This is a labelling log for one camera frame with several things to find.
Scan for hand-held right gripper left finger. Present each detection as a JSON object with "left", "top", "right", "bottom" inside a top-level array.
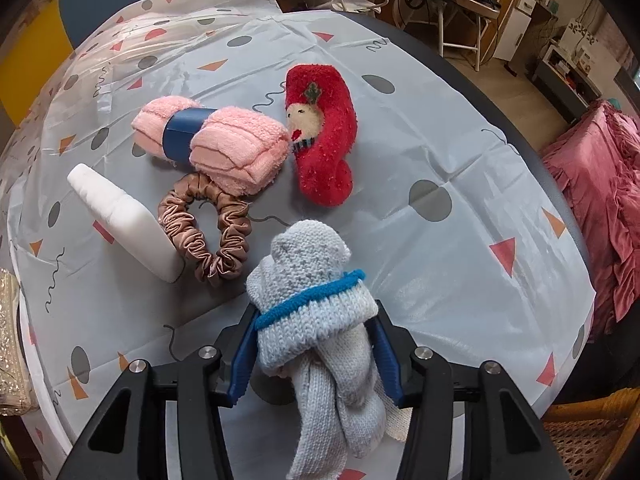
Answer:
[{"left": 57, "top": 304, "right": 261, "bottom": 480}]

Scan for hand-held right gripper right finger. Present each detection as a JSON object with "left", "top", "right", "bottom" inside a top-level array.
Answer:
[{"left": 367, "top": 299, "right": 571, "bottom": 480}]

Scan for light blue knitted socks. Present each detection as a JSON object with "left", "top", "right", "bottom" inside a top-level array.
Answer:
[{"left": 245, "top": 220, "right": 416, "bottom": 480}]

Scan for red fuzzy sock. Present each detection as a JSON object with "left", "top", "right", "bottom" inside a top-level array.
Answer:
[{"left": 285, "top": 63, "right": 358, "bottom": 208}]

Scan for pink towel blue band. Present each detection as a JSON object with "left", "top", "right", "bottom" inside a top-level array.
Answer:
[{"left": 131, "top": 98, "right": 291, "bottom": 196}]

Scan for brown satin scrunchie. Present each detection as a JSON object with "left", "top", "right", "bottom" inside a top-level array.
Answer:
[{"left": 157, "top": 172, "right": 251, "bottom": 288}]

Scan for wicker chair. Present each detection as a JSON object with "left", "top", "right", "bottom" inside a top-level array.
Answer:
[{"left": 542, "top": 387, "right": 640, "bottom": 480}]

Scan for ornate gold tissue box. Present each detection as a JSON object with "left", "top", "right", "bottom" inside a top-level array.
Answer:
[{"left": 0, "top": 267, "right": 31, "bottom": 418}]

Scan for pink ruffled bedding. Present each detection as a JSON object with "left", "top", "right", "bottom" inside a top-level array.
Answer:
[{"left": 540, "top": 100, "right": 640, "bottom": 346}]

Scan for grey low shelf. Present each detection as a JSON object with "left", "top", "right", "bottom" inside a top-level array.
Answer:
[{"left": 531, "top": 42, "right": 603, "bottom": 121}]

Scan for white cabinet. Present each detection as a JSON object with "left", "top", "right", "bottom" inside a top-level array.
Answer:
[{"left": 495, "top": 0, "right": 533, "bottom": 63}]

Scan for multicolour chair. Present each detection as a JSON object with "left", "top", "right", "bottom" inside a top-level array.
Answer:
[{"left": 0, "top": 0, "right": 180, "bottom": 128}]

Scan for beige patterned curtain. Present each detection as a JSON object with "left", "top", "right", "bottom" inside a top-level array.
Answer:
[{"left": 597, "top": 7, "right": 638, "bottom": 73}]

